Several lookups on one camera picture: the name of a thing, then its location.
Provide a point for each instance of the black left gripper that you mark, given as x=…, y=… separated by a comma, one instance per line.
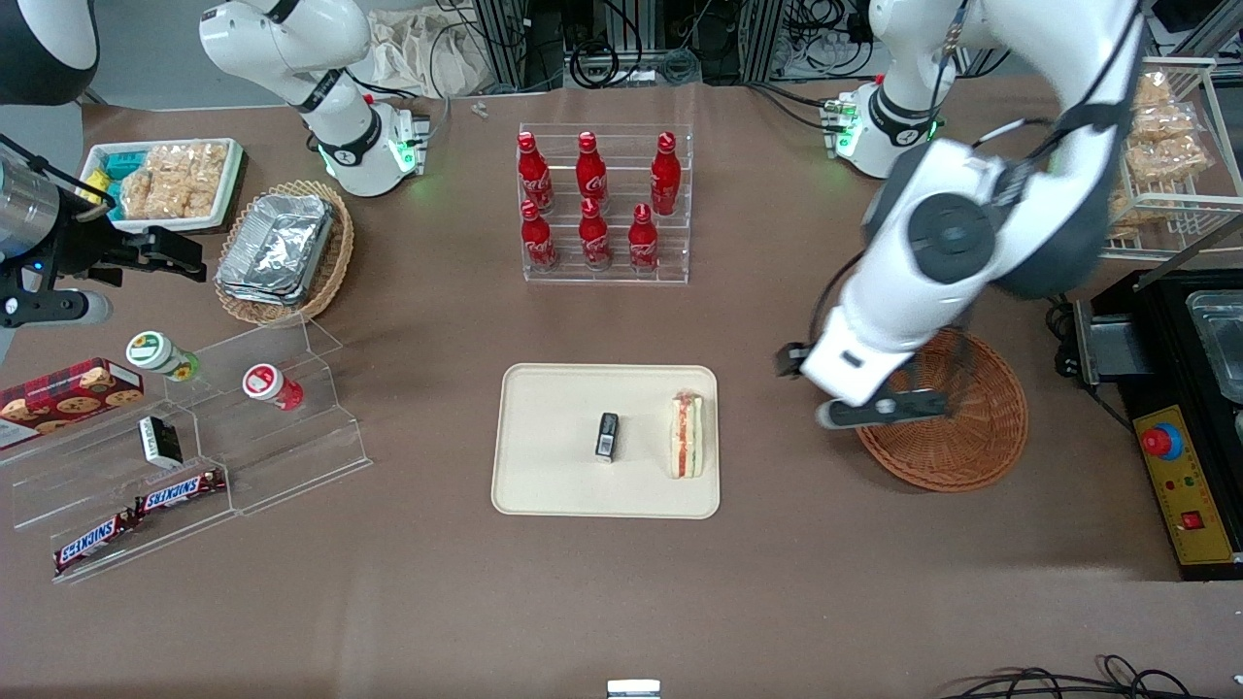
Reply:
x=788, y=360

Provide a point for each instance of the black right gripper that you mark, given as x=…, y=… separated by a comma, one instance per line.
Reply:
x=80, y=245

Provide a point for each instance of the triangle sandwich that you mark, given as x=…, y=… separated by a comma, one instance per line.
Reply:
x=687, y=437

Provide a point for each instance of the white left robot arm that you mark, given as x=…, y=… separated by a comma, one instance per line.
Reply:
x=942, y=233

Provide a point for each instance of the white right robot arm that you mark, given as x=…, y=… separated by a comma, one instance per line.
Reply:
x=342, y=146

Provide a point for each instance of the white rectangular snack tray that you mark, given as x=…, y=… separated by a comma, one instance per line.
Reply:
x=228, y=189

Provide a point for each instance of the oval wicker basket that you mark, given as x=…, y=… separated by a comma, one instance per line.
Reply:
x=335, y=262

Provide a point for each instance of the round brown wicker basket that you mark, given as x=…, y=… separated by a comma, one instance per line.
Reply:
x=976, y=437

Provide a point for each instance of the beige rectangular serving tray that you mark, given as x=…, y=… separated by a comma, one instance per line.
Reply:
x=554, y=437

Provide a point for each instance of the rice cracker bag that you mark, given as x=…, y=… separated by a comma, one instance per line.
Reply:
x=175, y=180

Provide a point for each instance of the stacked aluminium foil trays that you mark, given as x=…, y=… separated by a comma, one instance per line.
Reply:
x=277, y=248

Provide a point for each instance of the green lid drink bottle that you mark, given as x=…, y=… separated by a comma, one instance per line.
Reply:
x=160, y=354

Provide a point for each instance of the yellow snack packet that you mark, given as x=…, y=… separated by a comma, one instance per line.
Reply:
x=97, y=186

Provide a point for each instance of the blue snack packet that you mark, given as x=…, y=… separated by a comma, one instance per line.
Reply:
x=124, y=163

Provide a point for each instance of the red lid drink bottle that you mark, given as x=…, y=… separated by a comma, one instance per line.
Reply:
x=272, y=384

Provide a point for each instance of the clear acrylic bottle rack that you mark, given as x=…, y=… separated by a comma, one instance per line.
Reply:
x=670, y=248

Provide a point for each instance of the red cookie box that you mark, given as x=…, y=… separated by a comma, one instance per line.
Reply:
x=68, y=398

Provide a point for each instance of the red cola bottle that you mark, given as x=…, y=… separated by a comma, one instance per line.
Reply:
x=591, y=173
x=665, y=177
x=534, y=175
x=537, y=241
x=644, y=243
x=594, y=238

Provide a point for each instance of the black and white small carton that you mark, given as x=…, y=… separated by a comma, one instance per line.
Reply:
x=160, y=442

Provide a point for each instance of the small black box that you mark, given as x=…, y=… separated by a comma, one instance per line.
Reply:
x=608, y=437

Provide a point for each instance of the clear acrylic stepped shelf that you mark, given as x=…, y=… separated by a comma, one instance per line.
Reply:
x=291, y=456

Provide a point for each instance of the snickers chocolate bar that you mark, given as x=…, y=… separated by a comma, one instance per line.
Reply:
x=180, y=491
x=92, y=542

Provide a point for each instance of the beige cloth bag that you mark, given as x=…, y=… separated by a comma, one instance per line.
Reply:
x=427, y=53

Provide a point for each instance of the grey metal box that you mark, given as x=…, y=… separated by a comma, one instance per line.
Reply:
x=1112, y=345

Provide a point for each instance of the small white device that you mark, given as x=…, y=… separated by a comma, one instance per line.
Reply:
x=633, y=690

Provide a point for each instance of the black machine housing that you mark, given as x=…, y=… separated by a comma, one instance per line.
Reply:
x=1151, y=388

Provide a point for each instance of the cracker bag in rack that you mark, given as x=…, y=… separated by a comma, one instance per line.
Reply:
x=1165, y=146
x=1126, y=209
x=1153, y=89

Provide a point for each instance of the red emergency stop button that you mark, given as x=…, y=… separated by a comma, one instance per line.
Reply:
x=1162, y=442

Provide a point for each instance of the yellow control panel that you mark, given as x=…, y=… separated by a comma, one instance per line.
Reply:
x=1190, y=485

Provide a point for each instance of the steel pan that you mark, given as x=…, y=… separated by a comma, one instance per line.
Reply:
x=1224, y=345

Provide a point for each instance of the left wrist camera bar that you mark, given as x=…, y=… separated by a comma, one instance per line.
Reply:
x=903, y=408

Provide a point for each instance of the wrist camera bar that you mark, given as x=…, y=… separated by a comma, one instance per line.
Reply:
x=903, y=408
x=53, y=309

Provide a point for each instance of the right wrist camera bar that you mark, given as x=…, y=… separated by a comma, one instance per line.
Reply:
x=53, y=309

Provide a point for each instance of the aluminium profile frame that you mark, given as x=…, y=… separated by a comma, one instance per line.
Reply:
x=510, y=44
x=762, y=39

